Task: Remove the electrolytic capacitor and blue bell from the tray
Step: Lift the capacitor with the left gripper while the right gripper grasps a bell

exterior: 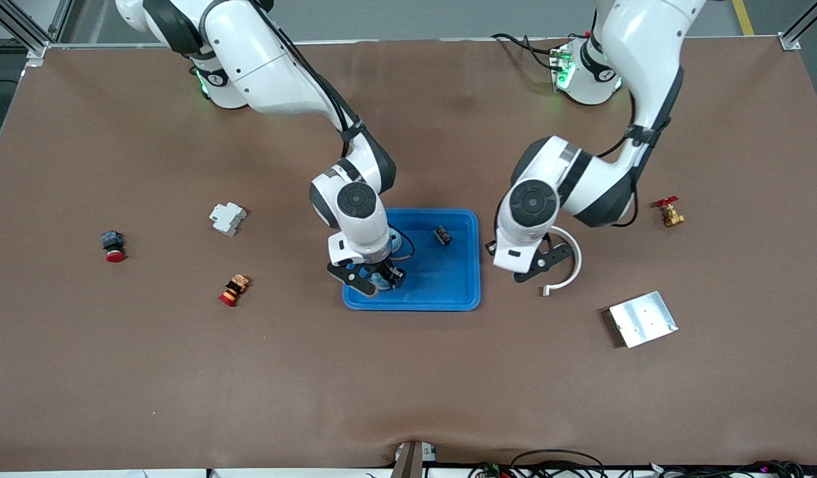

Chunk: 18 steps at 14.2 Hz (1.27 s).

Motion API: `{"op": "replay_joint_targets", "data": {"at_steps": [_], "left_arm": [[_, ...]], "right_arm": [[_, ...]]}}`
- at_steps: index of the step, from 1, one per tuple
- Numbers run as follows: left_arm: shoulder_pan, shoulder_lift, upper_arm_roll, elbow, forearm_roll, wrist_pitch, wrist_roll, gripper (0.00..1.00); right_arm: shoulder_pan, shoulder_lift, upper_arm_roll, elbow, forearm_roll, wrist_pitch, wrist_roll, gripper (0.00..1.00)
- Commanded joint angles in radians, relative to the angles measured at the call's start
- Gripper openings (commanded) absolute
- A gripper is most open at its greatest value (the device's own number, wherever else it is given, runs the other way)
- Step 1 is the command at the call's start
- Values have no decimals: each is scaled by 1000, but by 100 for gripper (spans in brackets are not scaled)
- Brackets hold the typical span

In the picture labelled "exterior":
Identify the blue plastic tray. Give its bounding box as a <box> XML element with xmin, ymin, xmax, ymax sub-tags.
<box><xmin>342</xmin><ymin>208</ymin><xmax>482</xmax><ymax>312</ymax></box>

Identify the brown table cover sheet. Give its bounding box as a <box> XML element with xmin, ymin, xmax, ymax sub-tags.
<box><xmin>0</xmin><ymin>37</ymin><xmax>817</xmax><ymax>473</ymax></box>

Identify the red yellow emergency stop button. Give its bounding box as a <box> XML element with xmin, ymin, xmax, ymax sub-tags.
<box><xmin>218</xmin><ymin>274</ymin><xmax>251</xmax><ymax>307</ymax></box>

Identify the silver metal plate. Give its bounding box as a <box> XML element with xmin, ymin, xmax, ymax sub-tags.
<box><xmin>607</xmin><ymin>291</ymin><xmax>679</xmax><ymax>349</ymax></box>

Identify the white circuit breaker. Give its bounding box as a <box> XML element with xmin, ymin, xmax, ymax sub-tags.
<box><xmin>209</xmin><ymin>202</ymin><xmax>248</xmax><ymax>237</ymax></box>

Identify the red mushroom button blue base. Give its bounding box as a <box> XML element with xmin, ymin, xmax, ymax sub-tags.
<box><xmin>101</xmin><ymin>230</ymin><xmax>127</xmax><ymax>264</ymax></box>

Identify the white curved pipe bracket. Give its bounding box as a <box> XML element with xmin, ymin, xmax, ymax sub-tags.
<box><xmin>542</xmin><ymin>226</ymin><xmax>583</xmax><ymax>297</ymax></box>

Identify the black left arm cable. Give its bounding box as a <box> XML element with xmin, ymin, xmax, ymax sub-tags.
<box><xmin>597</xmin><ymin>86</ymin><xmax>651</xmax><ymax>230</ymax></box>

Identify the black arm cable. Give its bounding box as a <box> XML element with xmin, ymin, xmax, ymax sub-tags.
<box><xmin>249</xmin><ymin>0</ymin><xmax>417</xmax><ymax>261</ymax></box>
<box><xmin>597</xmin><ymin>86</ymin><xmax>651</xmax><ymax>230</ymax></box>

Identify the brass valve with red handle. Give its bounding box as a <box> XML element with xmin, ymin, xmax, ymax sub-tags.
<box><xmin>654</xmin><ymin>197</ymin><xmax>686</xmax><ymax>228</ymax></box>

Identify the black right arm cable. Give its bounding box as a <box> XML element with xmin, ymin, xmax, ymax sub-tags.
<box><xmin>249</xmin><ymin>0</ymin><xmax>417</xmax><ymax>261</ymax></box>

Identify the grey metal edge bracket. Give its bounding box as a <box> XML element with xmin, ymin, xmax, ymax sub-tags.
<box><xmin>392</xmin><ymin>440</ymin><xmax>439</xmax><ymax>478</ymax></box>

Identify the black base cable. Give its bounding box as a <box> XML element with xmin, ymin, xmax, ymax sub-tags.
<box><xmin>490</xmin><ymin>31</ymin><xmax>585</xmax><ymax>71</ymax></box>

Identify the black cable bundle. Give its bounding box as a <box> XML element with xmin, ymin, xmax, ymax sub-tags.
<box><xmin>468</xmin><ymin>449</ymin><xmax>817</xmax><ymax>478</ymax></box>

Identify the aluminium frame strut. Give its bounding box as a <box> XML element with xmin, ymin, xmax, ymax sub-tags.
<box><xmin>779</xmin><ymin>0</ymin><xmax>817</xmax><ymax>51</ymax></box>
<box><xmin>0</xmin><ymin>0</ymin><xmax>77</xmax><ymax>60</ymax></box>

